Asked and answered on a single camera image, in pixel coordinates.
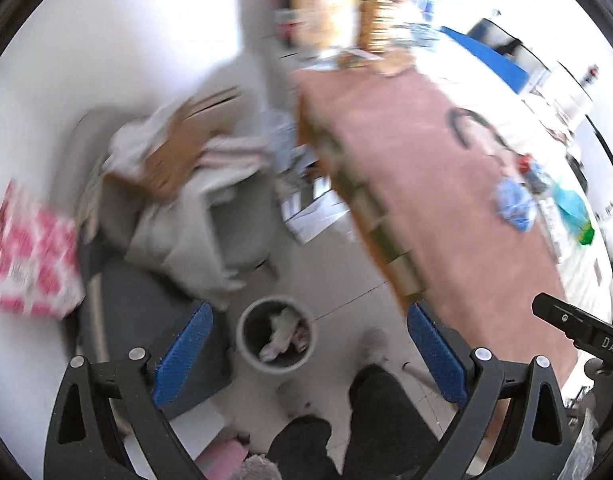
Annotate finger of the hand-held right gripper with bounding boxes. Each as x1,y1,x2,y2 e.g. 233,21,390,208
532,293,594,346

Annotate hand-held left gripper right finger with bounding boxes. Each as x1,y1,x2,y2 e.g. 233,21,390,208
407,301,571,480

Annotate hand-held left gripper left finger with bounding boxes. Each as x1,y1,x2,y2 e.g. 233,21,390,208
44,300,214,480

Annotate white round waste bin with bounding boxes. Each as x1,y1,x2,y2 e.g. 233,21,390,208
236,297,318,375

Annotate white tissue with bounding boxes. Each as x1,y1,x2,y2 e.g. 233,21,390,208
259,307,303,361

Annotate white fluffy slipper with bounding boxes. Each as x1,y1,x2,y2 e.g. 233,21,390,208
278,380,308,417
360,327,390,367

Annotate teal plastic bag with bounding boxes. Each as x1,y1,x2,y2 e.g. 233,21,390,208
551,182,590,236

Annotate blue plastic packet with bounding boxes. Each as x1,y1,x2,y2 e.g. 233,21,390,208
493,177,538,234

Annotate white cloth pile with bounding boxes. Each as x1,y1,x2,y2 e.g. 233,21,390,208
102,109,273,307

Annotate small red blue carton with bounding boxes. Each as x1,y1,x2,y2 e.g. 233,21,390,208
517,155,553,192

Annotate pink floral bag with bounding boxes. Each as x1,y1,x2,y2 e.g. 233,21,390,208
0,177,87,319

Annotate pink striped cat-print tablecloth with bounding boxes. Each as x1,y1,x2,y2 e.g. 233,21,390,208
291,35,613,392

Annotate white papers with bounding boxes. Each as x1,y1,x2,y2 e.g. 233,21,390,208
280,179,353,246

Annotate white padded chair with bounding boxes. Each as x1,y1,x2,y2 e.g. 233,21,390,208
526,42,595,113

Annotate flat brown cardboard box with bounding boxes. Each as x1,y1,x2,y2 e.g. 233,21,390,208
375,54,415,79

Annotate golden embossed bottle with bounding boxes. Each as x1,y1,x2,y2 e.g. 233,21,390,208
359,0,403,56

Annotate yellow snack bag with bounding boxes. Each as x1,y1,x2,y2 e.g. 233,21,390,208
295,0,358,49

